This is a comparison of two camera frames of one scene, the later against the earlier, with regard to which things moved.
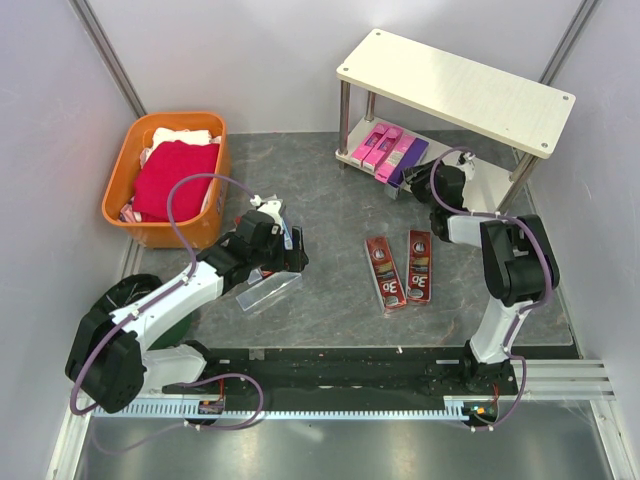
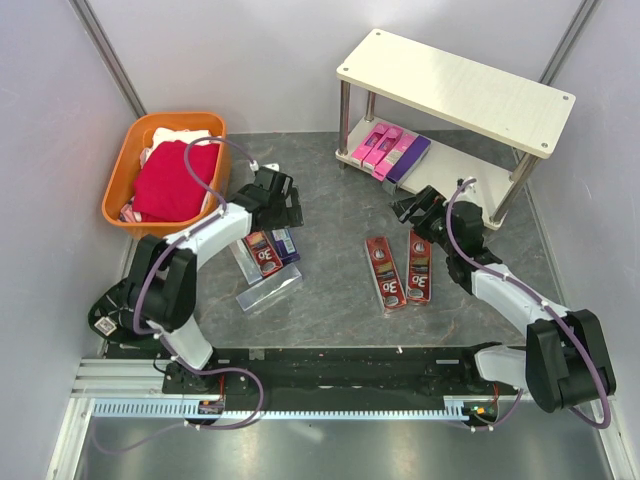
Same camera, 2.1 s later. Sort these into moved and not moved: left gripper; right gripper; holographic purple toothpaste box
Moved: left gripper; right gripper
Not moved: holographic purple toothpaste box
